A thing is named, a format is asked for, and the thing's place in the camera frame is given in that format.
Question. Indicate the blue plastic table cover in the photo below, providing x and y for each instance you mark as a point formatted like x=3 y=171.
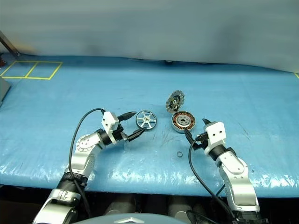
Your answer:
x=93 y=93

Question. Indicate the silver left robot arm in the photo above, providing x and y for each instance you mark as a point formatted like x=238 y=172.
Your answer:
x=81 y=158

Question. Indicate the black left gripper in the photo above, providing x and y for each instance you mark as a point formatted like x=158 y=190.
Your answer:
x=121 y=134

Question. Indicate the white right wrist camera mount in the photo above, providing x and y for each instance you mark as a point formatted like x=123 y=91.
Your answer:
x=216 y=133

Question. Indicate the grey metal box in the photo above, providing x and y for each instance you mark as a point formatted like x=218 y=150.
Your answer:
x=3 y=91

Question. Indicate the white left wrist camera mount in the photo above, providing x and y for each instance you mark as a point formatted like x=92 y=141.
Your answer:
x=108 y=121

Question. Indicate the grey rounded cylinder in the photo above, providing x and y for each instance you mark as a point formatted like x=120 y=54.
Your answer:
x=121 y=205
x=180 y=206

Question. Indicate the dark metal bar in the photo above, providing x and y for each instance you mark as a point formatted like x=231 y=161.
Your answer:
x=9 y=44

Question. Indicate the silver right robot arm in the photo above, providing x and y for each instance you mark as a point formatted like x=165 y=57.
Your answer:
x=236 y=168

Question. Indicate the yellow tape double square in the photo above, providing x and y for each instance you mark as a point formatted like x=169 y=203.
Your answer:
x=35 y=78

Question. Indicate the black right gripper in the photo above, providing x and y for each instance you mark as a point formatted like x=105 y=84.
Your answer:
x=201 y=140

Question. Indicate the small red object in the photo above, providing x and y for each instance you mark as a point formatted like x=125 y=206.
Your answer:
x=2 y=62

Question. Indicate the round grey rotor disc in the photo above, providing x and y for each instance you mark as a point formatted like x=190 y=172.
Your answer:
x=175 y=100

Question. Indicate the grey robot torso with emblem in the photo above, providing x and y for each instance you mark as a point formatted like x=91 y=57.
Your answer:
x=130 y=220

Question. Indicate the silver spoked motor rotor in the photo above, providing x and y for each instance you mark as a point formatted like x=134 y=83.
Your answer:
x=146 y=119

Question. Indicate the motor stator with copper windings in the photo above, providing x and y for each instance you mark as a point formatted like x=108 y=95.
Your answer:
x=184 y=121

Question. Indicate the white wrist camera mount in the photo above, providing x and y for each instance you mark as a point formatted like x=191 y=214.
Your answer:
x=108 y=121
x=216 y=133

